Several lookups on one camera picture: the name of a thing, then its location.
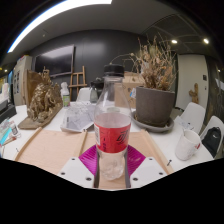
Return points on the wooden easel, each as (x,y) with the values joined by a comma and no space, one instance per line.
(77,85)

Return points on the green-labelled white spray bottle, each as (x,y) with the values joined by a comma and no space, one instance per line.
(65,99)

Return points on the dried plant in grey pot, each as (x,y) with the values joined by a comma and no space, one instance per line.
(154,106)

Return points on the brown cardboard box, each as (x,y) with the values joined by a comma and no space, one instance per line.
(131,83)

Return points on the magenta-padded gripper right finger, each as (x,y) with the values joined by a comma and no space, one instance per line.
(148,170)

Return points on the white ceramic mug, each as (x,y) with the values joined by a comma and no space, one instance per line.
(186,146)

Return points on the black wall screen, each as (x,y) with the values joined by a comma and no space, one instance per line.
(55,61)

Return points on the wooden mannequin figure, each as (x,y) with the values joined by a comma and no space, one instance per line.
(194,93)

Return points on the light wooden drawing board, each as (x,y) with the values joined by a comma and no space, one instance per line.
(50,150)

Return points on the grey plant saucer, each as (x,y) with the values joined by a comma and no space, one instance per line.
(150,128)

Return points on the stack of white papers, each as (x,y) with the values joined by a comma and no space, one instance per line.
(186,125)

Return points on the flat black case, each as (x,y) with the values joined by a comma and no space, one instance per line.
(6,113)

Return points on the clear red-labelled plastic bottle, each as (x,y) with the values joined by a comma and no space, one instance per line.
(111,133)

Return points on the long white ceiling light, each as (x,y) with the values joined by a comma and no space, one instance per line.
(50,13)

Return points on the small dark screw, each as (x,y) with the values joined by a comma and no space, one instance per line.
(169,162)

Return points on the white plastic chair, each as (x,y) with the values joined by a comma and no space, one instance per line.
(83,95)
(195,113)
(213,121)

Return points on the round recessed ceiling light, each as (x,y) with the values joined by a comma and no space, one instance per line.
(206,40)
(174,41)

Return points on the black wall switch panel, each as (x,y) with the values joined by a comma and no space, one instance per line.
(204,77)

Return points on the dark grey spray bottle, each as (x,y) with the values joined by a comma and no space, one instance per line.
(95,91)

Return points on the thin stick in mug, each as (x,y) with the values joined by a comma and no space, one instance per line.
(183,131)

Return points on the black backpack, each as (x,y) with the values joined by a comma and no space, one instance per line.
(211,140)

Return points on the printed paper sheet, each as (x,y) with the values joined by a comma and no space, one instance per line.
(78,118)

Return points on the white cabinet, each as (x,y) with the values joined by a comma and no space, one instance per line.
(21,80)

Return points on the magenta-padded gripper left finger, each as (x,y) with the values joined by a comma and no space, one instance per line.
(75,170)

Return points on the colourful flat box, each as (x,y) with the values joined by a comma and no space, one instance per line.
(8,131)

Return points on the brown carved sculpture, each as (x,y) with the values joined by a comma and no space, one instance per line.
(43,103)

